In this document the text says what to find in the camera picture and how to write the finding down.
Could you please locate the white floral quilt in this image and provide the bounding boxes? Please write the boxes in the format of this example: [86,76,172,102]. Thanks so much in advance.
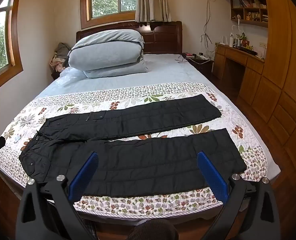
[0,82,268,217]

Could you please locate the dark wooden nightstand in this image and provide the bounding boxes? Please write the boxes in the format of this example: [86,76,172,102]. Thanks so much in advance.
[182,52,215,80]

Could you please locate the white desk lamp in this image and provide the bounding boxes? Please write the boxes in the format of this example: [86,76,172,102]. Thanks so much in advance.
[231,17,246,48]

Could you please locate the clear plastic bag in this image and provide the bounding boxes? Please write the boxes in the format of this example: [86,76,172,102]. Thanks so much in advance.
[55,67,86,86]

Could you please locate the wide wooden window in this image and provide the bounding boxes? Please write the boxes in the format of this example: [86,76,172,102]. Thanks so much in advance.
[0,0,24,98]

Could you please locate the tall wooden wardrobe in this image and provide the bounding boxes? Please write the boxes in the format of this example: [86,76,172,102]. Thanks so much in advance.
[238,0,296,188]

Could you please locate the hanging cables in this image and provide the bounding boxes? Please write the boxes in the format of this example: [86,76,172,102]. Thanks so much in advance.
[200,0,217,55]

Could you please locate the flat black device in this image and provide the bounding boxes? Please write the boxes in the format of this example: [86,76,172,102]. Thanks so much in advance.
[238,46,259,56]

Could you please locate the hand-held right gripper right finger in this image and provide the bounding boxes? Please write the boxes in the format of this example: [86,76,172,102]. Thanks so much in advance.
[197,151,281,240]

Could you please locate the light blue bed sheet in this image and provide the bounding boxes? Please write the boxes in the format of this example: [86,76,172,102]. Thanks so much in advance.
[36,53,213,100]

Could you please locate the black quilted pants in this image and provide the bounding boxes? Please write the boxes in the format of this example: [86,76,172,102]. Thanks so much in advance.
[19,94,247,197]

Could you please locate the wooden wall shelf with books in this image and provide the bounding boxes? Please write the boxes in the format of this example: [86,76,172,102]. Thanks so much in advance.
[230,0,269,28]

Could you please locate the arched wooden window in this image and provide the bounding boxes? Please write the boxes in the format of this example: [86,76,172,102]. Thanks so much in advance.
[80,0,138,29]

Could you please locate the folded grey-blue duvet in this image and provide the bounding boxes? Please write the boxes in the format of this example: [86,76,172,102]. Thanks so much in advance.
[68,29,149,79]

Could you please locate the beige curtain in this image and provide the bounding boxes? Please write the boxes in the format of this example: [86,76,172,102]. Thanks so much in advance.
[135,0,172,23]

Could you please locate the pile of clothes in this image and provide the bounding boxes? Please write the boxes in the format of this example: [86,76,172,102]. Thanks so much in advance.
[50,42,72,73]

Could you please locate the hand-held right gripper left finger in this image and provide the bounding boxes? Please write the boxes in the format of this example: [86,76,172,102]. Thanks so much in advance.
[16,151,100,240]

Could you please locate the person's leg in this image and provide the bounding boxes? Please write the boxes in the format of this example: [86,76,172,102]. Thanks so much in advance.
[127,219,178,240]

